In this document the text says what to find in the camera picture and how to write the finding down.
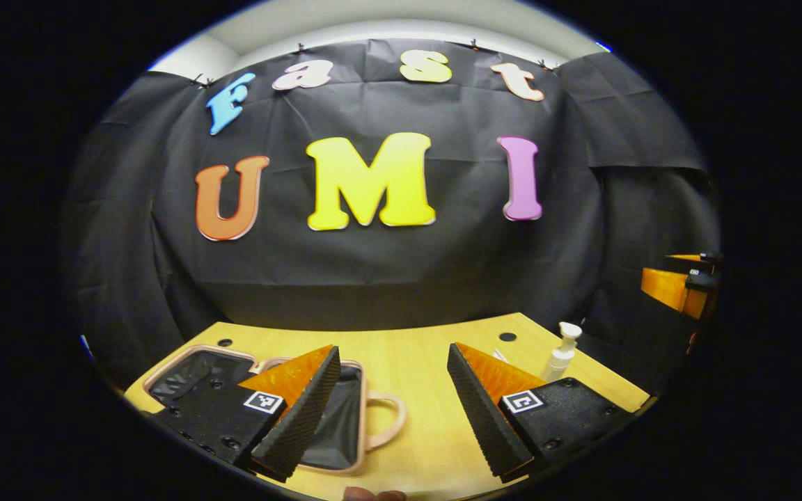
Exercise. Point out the ceiling light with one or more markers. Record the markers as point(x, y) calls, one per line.
point(603, 46)

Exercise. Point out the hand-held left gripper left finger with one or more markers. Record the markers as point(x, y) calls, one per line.
point(300, 417)

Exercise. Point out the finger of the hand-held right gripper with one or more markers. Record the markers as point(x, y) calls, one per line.
point(669, 289)
point(704, 261)

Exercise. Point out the white pump bottle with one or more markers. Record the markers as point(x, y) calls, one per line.
point(560, 358)

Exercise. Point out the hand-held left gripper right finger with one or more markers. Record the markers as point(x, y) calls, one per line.
point(484, 417)

